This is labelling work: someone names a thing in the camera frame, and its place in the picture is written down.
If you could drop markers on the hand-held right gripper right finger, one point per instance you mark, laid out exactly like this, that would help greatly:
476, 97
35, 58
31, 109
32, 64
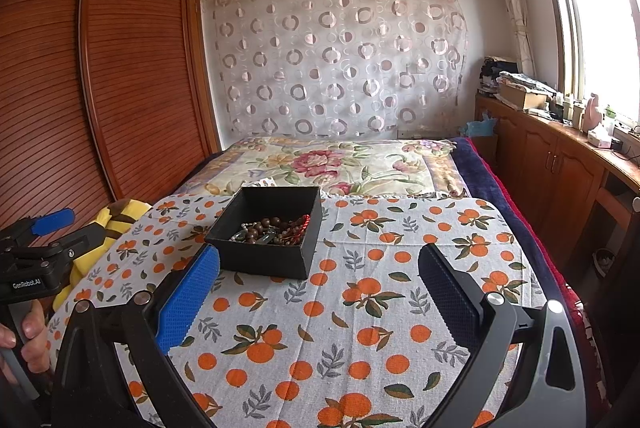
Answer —
450, 298

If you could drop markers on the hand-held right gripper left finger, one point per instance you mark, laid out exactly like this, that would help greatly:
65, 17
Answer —
185, 303

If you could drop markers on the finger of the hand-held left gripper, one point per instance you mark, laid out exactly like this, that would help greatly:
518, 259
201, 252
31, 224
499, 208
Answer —
52, 220
85, 238

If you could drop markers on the black jewelry box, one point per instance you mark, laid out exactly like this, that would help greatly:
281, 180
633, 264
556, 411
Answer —
265, 260

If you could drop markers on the person's left hand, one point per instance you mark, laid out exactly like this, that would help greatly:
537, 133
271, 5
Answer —
35, 323

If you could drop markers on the yellow striped plush toy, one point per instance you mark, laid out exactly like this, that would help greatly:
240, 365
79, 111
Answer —
112, 225

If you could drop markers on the orange fruit print cloth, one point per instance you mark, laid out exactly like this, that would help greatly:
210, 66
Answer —
350, 333

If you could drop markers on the red blanket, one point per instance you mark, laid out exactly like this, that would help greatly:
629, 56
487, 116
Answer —
575, 303

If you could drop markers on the navy blue blanket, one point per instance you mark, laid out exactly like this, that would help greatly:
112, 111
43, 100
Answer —
480, 173

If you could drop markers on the wooden slatted wardrobe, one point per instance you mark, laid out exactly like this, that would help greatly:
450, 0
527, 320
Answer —
100, 83

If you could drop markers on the blue plastic bag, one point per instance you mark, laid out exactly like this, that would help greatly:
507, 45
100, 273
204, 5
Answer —
480, 128

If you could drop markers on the wooden cabinet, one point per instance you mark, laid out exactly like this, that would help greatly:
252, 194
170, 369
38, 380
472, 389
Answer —
565, 168

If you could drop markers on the floral blanket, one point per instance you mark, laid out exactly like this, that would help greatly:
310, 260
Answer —
325, 163

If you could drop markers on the white tissue box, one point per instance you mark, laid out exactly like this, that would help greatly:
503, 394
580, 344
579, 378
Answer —
598, 139

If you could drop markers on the white bottle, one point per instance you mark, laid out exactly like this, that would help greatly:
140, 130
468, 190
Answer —
569, 108

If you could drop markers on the pile of folded clothes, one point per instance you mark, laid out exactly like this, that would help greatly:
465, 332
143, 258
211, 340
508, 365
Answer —
525, 80

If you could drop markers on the pink figurine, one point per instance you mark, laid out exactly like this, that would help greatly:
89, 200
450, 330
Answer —
595, 113

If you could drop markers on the circle pattern curtain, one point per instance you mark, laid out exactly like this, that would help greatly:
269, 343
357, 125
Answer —
325, 58

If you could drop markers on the window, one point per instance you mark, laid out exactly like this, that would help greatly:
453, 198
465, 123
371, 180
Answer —
590, 33

